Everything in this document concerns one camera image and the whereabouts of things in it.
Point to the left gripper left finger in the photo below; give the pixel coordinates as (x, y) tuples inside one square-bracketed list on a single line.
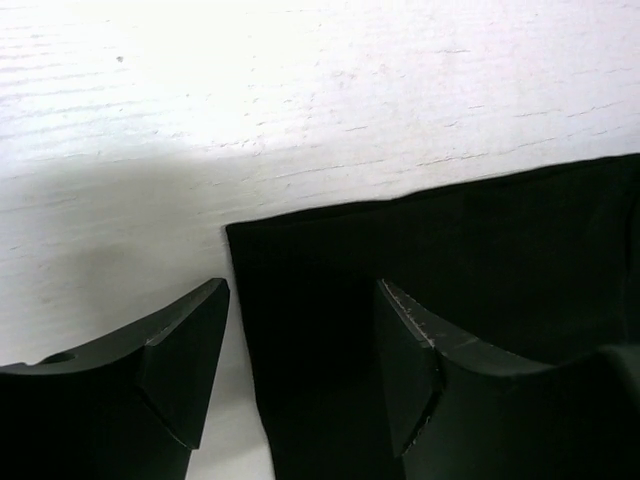
[(131, 404)]

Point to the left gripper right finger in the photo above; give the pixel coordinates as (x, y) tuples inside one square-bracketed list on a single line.
[(459, 407)]

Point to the black skirt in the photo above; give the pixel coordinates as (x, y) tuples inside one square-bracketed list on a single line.
[(543, 264)]

